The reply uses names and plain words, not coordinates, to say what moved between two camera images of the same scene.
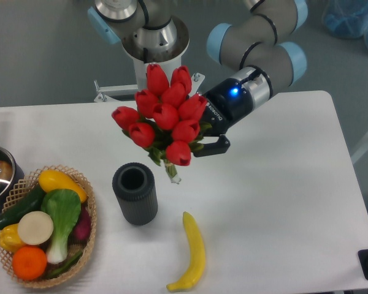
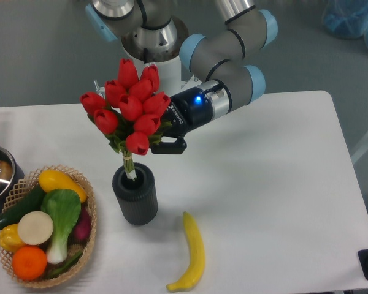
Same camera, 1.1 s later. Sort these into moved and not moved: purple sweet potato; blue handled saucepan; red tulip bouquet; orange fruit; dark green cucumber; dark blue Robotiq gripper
Moved: red tulip bouquet; dark blue Robotiq gripper
Not moved: blue handled saucepan; purple sweet potato; orange fruit; dark green cucumber
